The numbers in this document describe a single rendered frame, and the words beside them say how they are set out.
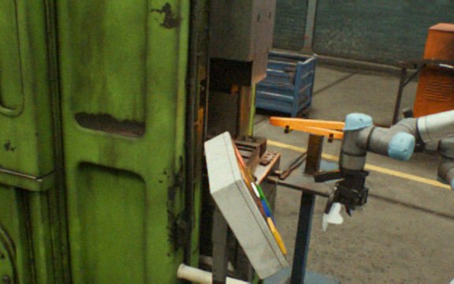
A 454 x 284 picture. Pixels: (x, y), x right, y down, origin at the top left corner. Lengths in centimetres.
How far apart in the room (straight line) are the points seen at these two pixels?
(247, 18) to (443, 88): 385
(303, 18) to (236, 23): 831
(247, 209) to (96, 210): 82
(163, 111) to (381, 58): 821
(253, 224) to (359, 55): 855
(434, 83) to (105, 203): 408
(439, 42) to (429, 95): 53
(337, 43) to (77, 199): 832
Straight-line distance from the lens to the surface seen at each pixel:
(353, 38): 959
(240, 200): 111
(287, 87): 561
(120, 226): 178
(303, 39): 992
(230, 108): 209
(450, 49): 521
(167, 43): 141
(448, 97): 526
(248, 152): 183
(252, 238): 116
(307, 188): 223
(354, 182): 140
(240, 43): 160
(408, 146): 132
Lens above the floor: 164
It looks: 20 degrees down
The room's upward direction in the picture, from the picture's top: 4 degrees clockwise
